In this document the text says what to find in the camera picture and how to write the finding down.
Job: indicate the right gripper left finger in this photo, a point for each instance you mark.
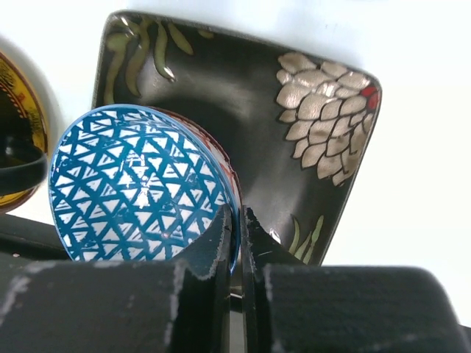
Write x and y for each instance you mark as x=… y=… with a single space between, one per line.
x=51 y=304

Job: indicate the blue triangle pattern bowl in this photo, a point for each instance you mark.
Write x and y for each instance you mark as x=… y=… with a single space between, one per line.
x=128 y=182

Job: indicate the round yellow black saucer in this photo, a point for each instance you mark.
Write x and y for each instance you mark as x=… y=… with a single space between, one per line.
x=21 y=117

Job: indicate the black square floral plate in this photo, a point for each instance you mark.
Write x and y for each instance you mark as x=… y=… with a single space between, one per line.
x=294 y=126

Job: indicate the red mug black handle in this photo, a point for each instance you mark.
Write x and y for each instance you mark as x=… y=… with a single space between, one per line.
x=23 y=165

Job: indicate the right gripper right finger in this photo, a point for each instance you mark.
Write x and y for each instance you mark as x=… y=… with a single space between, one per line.
x=292 y=307

